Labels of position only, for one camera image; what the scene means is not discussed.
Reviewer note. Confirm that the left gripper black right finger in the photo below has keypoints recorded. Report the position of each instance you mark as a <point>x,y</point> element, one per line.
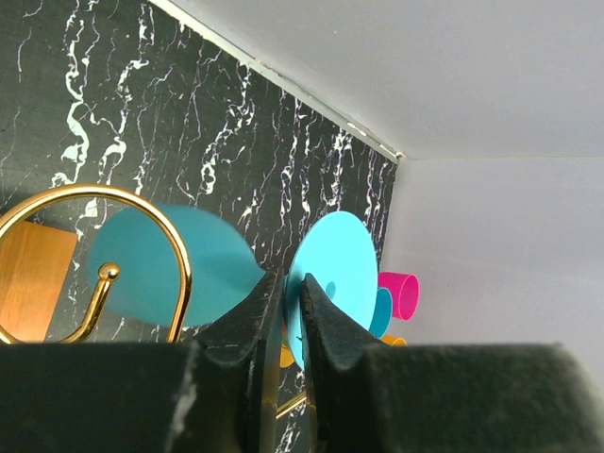
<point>367,396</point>

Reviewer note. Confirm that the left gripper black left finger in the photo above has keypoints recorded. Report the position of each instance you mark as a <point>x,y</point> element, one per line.
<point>217,392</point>

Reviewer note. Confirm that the orange glass yellow base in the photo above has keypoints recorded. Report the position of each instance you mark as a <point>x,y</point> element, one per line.
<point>393,340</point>
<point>286,358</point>

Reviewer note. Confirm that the blue wine glass front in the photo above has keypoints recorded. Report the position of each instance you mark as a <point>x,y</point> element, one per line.
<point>383,312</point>

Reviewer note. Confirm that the magenta wine glass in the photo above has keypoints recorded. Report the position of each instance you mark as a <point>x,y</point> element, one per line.
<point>405,291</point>

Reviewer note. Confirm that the teal wine glass back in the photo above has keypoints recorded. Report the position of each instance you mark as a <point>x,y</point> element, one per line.
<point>338,251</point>

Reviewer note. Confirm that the orange wooden rack base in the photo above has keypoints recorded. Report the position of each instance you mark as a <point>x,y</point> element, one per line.
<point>35,260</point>

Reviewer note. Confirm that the gold wire glass rack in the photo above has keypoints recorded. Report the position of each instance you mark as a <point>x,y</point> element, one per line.
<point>101,325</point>

